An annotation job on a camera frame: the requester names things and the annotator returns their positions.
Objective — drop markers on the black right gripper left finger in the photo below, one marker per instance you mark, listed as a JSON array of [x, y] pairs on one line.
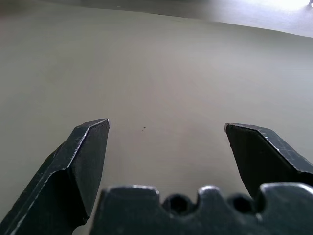
[[73, 171]]

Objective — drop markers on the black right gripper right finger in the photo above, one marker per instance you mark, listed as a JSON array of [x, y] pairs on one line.
[[264, 156]]

